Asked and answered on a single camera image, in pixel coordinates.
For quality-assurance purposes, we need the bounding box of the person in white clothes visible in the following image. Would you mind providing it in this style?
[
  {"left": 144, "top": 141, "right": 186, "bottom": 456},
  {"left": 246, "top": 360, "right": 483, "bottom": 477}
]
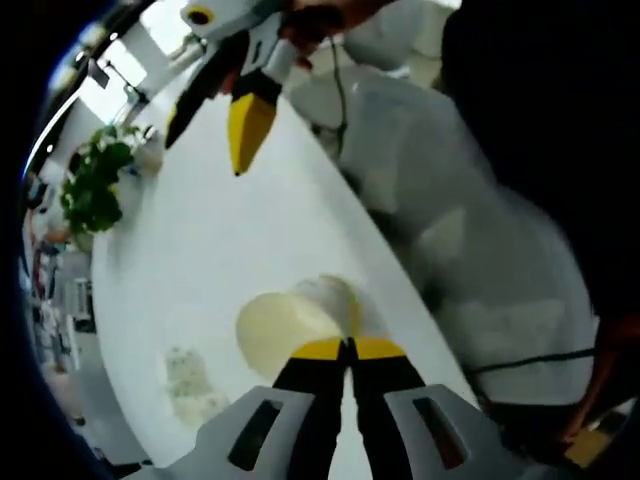
[{"left": 289, "top": 0, "right": 601, "bottom": 407}]

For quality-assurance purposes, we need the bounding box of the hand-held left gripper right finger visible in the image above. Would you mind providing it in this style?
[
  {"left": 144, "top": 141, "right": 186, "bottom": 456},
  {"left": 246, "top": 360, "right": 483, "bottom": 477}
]
[{"left": 349, "top": 335, "right": 521, "bottom": 480}]

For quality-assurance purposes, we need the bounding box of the person's right hand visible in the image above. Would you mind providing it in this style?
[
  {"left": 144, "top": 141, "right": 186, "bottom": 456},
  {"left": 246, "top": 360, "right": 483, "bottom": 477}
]
[{"left": 281, "top": 0, "right": 402, "bottom": 70}]

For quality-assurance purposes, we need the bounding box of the green potted plant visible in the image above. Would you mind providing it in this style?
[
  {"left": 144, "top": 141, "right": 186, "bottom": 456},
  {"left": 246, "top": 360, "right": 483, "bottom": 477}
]
[{"left": 59, "top": 123, "right": 166, "bottom": 251}]

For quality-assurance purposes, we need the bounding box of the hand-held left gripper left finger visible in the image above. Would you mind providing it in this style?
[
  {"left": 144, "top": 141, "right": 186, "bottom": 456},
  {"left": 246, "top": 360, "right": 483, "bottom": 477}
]
[{"left": 194, "top": 337, "right": 351, "bottom": 480}]

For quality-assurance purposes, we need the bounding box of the green printed paper cup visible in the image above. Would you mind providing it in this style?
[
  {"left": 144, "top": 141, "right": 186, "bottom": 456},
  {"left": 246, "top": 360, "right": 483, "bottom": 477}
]
[{"left": 235, "top": 273, "right": 364, "bottom": 381}]

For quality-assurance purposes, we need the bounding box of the black cable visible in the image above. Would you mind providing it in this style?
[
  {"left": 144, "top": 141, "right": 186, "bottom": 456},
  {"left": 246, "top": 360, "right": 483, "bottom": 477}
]
[
  {"left": 312, "top": 37, "right": 351, "bottom": 151},
  {"left": 469, "top": 348, "right": 597, "bottom": 375}
]

